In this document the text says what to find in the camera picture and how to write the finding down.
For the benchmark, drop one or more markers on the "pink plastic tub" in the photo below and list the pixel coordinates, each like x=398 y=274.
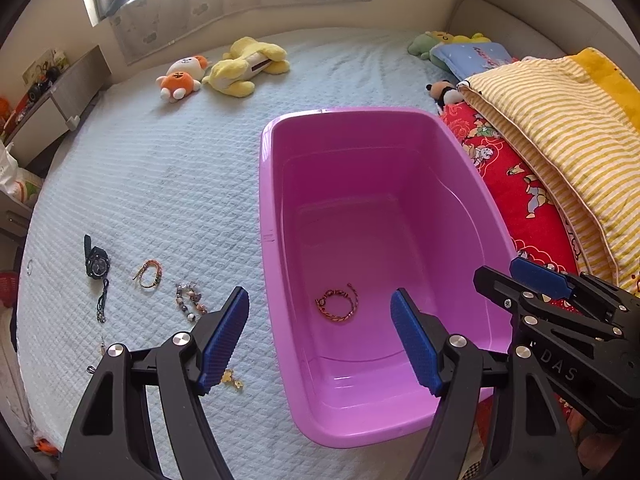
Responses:
x=350 y=200

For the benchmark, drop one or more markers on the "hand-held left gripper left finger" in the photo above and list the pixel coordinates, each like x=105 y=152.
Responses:
x=222 y=340

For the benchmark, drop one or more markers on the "black wrist watch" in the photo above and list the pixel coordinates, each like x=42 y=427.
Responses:
x=96 y=262

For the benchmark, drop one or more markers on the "red cartoon pillow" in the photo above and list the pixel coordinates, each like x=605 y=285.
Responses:
x=520 y=200

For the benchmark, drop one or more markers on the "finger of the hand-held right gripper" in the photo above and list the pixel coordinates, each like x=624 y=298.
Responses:
x=542 y=274
x=500 y=287

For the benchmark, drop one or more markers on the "grey bedside shelf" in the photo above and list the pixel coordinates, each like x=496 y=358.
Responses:
x=60 y=95

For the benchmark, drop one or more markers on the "yellow plush toy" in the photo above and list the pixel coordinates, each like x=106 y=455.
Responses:
x=245 y=67

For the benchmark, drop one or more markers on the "person's right hand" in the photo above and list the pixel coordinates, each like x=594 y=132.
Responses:
x=600 y=455

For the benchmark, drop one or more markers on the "panda plush toy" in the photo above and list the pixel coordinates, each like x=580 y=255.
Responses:
x=445 y=92

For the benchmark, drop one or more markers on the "green plush toy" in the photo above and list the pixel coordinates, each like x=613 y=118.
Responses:
x=422 y=45

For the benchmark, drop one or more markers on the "light blue bedspread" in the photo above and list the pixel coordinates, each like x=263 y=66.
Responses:
x=175 y=185

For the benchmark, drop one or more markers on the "small gold earrings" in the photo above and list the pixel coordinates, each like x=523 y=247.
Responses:
x=232 y=380

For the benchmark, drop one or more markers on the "yellow striped blanket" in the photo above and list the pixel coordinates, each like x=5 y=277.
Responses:
x=555 y=125

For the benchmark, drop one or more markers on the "orange and white plush toy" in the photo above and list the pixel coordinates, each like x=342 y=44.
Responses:
x=180 y=80

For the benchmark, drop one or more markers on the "white plastic bag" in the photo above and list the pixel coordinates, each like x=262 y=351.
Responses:
x=15 y=175

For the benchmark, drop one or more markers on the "red basket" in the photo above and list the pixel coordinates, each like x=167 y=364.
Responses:
x=7 y=290

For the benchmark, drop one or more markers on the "grey padded headboard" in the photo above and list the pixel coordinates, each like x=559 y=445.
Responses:
x=525 y=15

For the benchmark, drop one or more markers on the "blue printed pillow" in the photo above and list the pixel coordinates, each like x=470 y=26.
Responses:
x=472 y=57

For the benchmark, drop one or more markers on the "bright yellow blanket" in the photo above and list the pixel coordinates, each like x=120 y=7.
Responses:
x=612 y=77

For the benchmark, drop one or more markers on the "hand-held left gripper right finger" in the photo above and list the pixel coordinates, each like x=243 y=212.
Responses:
x=415 y=340

